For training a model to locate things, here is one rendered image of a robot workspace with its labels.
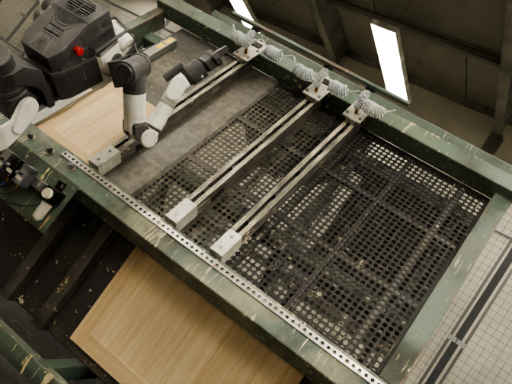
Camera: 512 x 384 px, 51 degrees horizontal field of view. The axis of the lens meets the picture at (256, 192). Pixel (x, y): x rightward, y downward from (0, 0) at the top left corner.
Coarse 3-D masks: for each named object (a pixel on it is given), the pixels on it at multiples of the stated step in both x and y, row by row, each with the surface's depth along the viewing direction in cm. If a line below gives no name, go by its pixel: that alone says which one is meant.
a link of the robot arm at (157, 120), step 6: (156, 108) 221; (162, 108) 220; (168, 108) 221; (150, 114) 222; (156, 114) 220; (162, 114) 220; (168, 114) 222; (150, 120) 220; (156, 120) 220; (162, 120) 221; (150, 126) 220; (156, 126) 220; (162, 126) 222; (156, 132) 220; (132, 138) 221
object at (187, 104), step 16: (240, 48) 285; (256, 48) 287; (240, 64) 282; (208, 80) 271; (224, 80) 274; (192, 96) 265; (208, 96) 270; (176, 112) 254; (112, 144) 236; (128, 144) 237; (96, 160) 229; (112, 160) 233
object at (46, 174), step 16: (16, 144) 234; (0, 160) 221; (16, 160) 219; (32, 160) 230; (0, 176) 231; (16, 176) 217; (32, 176) 219; (48, 176) 226; (64, 176) 224; (0, 192) 217; (16, 192) 227; (32, 192) 225; (48, 192) 213; (16, 208) 225; (32, 208) 223; (48, 208) 216; (32, 224) 221; (48, 224) 219
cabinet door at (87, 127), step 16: (96, 96) 263; (112, 96) 265; (64, 112) 254; (80, 112) 255; (96, 112) 256; (112, 112) 257; (48, 128) 246; (64, 128) 247; (80, 128) 248; (96, 128) 249; (112, 128) 250; (64, 144) 240; (80, 144) 242; (96, 144) 243
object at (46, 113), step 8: (176, 40) 296; (152, 48) 289; (160, 48) 290; (168, 48) 295; (152, 56) 287; (112, 80) 271; (80, 96) 259; (56, 104) 254; (64, 104) 254; (72, 104) 258; (40, 112) 249; (48, 112) 250; (56, 112) 252; (32, 120) 245; (40, 120) 246
